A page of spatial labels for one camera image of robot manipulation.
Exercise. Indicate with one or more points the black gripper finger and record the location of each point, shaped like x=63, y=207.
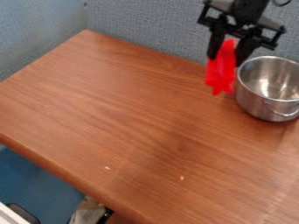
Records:
x=218, y=35
x=250, y=42

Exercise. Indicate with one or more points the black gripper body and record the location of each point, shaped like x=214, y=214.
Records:
x=246, y=18

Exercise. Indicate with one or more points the red plastic block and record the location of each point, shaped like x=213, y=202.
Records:
x=221, y=72

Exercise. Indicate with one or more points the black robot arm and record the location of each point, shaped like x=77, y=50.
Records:
x=241, y=19

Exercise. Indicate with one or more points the metal pot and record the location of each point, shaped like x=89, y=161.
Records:
x=268, y=89

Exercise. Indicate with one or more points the white object at corner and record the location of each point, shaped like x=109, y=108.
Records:
x=10, y=217

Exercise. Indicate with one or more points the crumpled beige cloth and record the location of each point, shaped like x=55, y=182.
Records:
x=89, y=212

